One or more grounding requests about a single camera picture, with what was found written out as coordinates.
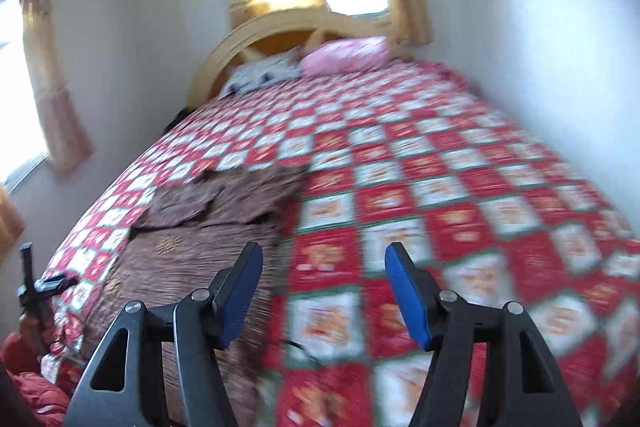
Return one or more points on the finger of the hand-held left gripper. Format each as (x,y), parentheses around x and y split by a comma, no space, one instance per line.
(64,283)

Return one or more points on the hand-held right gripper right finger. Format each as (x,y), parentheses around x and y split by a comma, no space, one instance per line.
(406,299)

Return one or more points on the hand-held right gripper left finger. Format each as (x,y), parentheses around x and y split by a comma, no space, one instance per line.
(243,307)

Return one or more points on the brown knit sweater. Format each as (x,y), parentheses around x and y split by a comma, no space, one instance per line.
(200,227)

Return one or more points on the red checkered printed blanket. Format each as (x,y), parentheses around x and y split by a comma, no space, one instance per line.
(450,157)

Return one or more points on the dark object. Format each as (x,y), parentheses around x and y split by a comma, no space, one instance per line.
(177,119)

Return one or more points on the grey patterned pillow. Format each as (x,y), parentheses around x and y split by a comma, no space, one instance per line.
(260,74)

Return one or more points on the pink pillow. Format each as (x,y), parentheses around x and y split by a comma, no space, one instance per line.
(345,54)

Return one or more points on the yellow wooden headboard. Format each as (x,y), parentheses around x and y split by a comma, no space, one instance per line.
(250,34)

